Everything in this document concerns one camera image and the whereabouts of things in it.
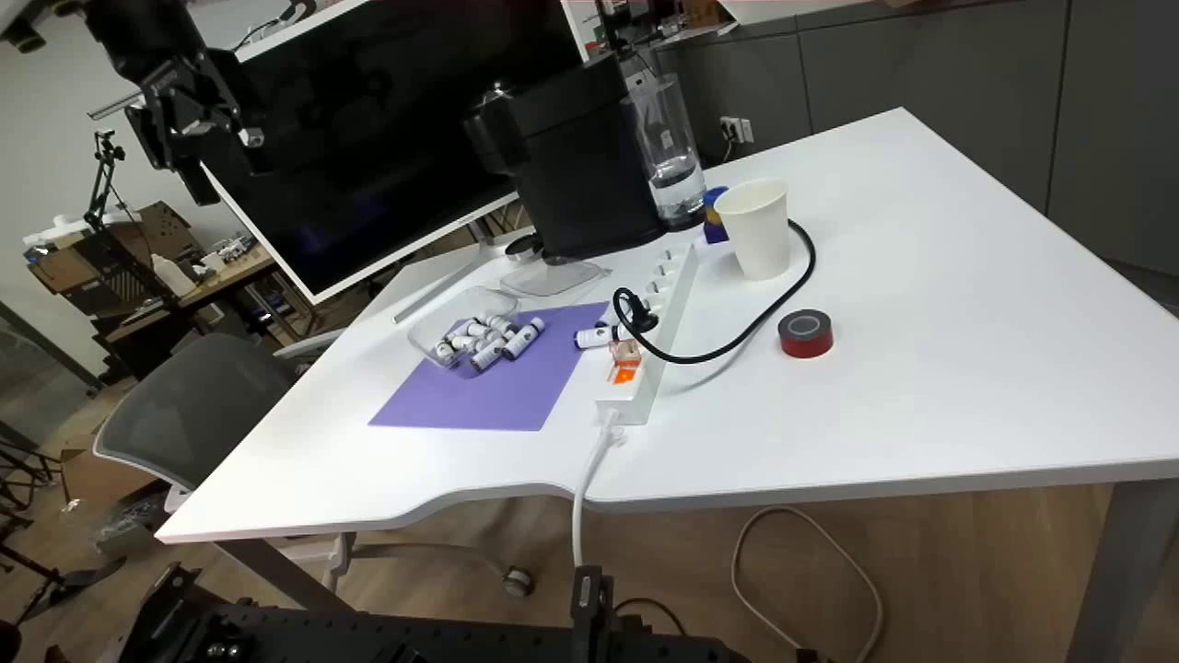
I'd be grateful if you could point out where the orange power strip switch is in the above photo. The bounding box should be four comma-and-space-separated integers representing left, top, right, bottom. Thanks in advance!
613, 342, 642, 383

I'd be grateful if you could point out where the grey mesh office chair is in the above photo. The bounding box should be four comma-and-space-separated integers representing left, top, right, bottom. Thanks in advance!
91, 330, 296, 491

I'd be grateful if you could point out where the camera tripod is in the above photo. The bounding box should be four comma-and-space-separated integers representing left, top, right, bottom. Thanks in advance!
83, 130, 125, 232

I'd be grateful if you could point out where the purple mat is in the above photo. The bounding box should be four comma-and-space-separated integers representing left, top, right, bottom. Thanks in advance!
372, 301, 605, 432

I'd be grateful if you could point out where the white power strip cord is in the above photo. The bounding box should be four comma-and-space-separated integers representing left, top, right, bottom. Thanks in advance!
566, 421, 621, 576

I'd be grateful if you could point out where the black equipment frame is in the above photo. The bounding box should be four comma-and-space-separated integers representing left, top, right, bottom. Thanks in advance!
119, 568, 745, 663

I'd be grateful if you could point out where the white paper cup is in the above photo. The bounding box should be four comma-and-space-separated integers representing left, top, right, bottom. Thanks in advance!
715, 179, 790, 280

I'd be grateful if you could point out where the large monitor screen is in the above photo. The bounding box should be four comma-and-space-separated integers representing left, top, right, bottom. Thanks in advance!
199, 0, 583, 301

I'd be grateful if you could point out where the blue object behind cup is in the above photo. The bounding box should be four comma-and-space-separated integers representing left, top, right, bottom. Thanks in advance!
704, 183, 731, 244

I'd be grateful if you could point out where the white bottle in container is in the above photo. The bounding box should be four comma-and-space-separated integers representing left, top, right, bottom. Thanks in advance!
446, 321, 489, 348
471, 339, 508, 372
503, 318, 544, 362

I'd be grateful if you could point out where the white cable loop on floor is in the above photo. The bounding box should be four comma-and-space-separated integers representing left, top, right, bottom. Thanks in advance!
731, 503, 889, 663

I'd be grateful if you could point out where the red black tape roll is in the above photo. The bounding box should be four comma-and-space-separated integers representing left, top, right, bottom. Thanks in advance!
776, 310, 832, 358

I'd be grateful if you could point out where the black power cable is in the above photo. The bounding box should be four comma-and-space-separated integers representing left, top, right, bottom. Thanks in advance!
607, 212, 820, 368

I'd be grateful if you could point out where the clear water tank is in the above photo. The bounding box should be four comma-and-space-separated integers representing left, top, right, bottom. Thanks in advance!
621, 51, 704, 227

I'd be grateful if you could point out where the cluttered wooden desk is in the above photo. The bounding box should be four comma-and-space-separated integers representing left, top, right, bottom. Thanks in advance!
26, 204, 292, 377

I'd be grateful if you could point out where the white power strip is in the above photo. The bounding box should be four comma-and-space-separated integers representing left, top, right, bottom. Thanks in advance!
595, 244, 701, 427

